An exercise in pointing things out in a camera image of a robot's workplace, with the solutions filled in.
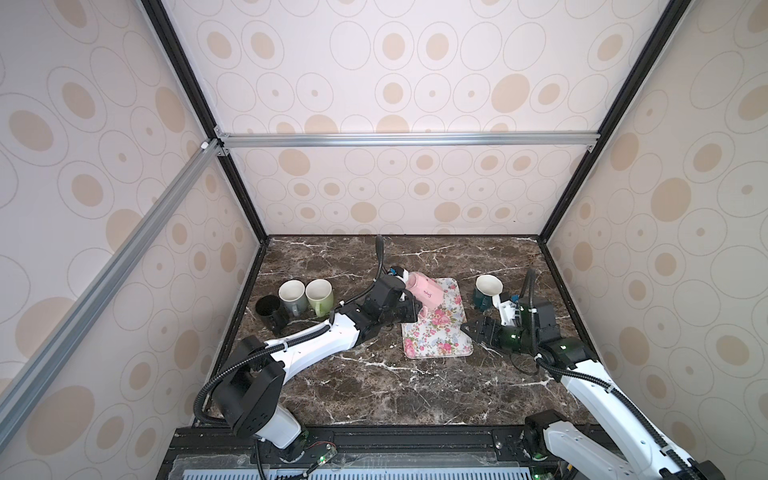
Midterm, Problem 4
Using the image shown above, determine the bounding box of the pink faceted mug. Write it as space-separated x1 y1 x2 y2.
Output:
405 272 444 310

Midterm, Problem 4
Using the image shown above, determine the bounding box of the dark teal mug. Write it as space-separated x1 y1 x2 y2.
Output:
473 274 504 312

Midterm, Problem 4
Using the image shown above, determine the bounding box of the light green mug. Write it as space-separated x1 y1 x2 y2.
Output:
305 279 334 318

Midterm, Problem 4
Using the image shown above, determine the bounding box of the grey mug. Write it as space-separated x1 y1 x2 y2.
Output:
278 279 309 318

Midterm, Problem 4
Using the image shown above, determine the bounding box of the black mug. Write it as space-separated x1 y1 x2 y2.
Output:
254 295 290 336

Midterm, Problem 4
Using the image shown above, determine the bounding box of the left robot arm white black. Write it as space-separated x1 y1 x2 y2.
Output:
193 268 422 450

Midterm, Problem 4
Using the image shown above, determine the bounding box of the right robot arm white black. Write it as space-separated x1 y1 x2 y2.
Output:
461 299 724 479

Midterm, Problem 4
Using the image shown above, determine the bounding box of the floral rectangular tray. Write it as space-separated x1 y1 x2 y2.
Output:
401 278 473 360

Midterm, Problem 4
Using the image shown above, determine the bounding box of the horizontal aluminium bar back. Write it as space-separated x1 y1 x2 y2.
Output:
220 131 600 149

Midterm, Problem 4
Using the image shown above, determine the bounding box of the diagonal aluminium bar left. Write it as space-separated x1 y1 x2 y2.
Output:
1 138 223 449

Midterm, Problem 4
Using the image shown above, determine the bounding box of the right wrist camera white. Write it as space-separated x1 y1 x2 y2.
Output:
492 293 520 327

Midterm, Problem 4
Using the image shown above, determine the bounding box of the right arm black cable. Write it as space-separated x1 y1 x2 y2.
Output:
518 266 703 480

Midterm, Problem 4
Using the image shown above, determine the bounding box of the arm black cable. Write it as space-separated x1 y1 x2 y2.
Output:
518 266 703 480
191 235 386 427

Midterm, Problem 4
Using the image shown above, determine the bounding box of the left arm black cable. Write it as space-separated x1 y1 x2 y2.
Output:
191 235 386 427

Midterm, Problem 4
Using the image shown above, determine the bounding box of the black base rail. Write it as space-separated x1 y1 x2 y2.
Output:
155 422 676 480

